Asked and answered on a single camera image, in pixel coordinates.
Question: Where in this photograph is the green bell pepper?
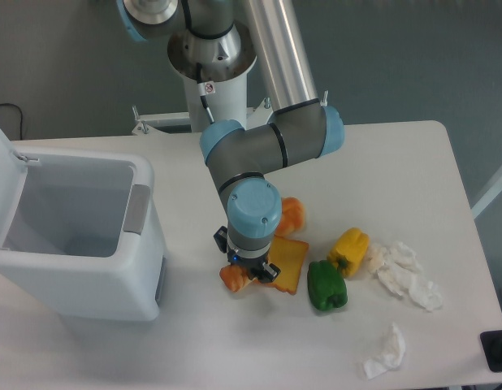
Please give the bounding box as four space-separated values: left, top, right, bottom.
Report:
307 260 348 312

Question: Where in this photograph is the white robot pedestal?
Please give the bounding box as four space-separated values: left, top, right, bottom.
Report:
132 76 273 134

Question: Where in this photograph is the white open trash bin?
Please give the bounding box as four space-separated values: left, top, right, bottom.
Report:
0 129 167 321

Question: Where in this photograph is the small crumpled white tissue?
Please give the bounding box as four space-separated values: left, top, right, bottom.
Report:
362 323 406 379

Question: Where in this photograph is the square yellow toast slice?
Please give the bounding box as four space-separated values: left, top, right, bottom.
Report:
266 236 309 295

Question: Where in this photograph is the round orange bread bun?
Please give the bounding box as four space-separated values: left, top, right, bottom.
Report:
275 197 305 237

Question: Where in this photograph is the yellow bell pepper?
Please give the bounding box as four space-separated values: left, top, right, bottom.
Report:
327 227 370 278

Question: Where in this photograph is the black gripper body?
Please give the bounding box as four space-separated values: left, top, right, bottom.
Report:
227 245 270 270

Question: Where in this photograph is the black floor cable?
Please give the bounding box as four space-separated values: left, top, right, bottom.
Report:
0 102 24 139

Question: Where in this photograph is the black device at edge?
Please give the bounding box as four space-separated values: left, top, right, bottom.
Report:
480 330 502 372

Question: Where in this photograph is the long twisted bread roll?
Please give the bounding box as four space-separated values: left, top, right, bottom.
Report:
219 265 252 293

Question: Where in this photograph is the white frame at right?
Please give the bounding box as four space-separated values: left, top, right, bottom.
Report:
471 164 502 219

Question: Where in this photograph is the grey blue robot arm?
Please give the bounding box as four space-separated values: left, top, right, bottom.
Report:
118 1 344 283

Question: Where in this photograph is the large crumpled white tissue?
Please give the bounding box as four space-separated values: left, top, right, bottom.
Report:
364 241 444 312

